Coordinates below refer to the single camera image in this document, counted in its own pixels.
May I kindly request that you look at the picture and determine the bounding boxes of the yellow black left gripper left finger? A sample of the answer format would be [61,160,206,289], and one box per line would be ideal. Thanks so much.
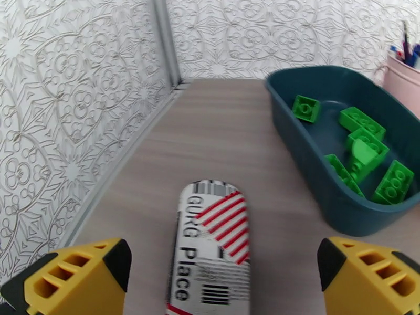
[0,238,133,315]

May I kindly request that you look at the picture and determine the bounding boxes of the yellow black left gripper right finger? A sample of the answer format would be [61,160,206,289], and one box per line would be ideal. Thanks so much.
[317,237,420,315]

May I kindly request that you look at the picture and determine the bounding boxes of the green sloped lego piece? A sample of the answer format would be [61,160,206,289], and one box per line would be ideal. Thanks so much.
[351,138,379,162]

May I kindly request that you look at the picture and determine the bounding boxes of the long green lego brick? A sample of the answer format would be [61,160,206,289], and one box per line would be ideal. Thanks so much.
[338,107,387,141]

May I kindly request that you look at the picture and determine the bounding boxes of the small green lego brick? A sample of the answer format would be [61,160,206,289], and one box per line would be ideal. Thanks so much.
[292,94,321,123]

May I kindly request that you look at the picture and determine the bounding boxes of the teal plastic bin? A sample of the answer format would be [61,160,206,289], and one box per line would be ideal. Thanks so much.
[265,65,420,238]

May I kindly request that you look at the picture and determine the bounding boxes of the red striped snack packet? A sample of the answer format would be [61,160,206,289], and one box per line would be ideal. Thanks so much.
[165,179,251,315]

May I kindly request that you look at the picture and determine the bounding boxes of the pink marker cup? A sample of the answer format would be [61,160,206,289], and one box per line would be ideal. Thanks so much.
[382,53,420,120]

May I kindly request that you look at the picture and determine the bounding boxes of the black capped marker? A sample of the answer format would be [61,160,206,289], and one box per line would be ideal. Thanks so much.
[402,20,412,64]

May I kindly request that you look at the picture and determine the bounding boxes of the aluminium left side rail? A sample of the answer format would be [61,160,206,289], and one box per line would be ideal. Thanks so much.
[56,79,194,249]

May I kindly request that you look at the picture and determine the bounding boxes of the aluminium left frame post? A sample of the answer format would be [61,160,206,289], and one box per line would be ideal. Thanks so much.
[152,0,183,87]

